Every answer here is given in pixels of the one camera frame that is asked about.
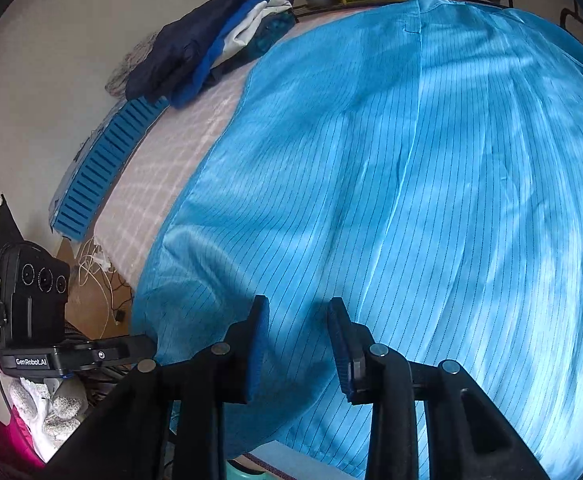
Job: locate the person's left hand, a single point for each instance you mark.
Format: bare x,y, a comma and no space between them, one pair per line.
46,410

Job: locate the navy blue garment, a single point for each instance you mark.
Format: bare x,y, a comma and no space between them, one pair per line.
171,50

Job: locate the royal blue garment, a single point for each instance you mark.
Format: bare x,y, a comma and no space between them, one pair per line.
206,70

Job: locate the black cloth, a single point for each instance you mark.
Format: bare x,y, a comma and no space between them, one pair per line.
3,230

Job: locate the black charger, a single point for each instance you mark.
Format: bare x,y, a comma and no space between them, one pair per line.
120,316

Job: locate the person's left forearm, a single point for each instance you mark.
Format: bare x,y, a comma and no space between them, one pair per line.
1,440

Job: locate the pink plaid bed blanket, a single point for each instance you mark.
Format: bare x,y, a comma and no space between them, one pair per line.
171,160

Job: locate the white garment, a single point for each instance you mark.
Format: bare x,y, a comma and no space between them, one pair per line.
251,25

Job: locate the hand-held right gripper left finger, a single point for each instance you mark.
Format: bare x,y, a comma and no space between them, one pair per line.
255,345

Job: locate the light blue striped garment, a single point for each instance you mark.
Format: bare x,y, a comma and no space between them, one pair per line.
396,160

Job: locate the folded floral cloth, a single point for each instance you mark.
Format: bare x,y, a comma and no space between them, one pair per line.
129,65

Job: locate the teal garment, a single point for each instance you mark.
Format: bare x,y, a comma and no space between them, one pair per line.
276,30

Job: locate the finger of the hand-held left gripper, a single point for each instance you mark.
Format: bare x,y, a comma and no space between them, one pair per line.
126,350

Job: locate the blue slatted crate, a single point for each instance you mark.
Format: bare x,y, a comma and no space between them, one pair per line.
101,160

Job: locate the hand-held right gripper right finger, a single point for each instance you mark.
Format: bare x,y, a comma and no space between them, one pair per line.
344,355

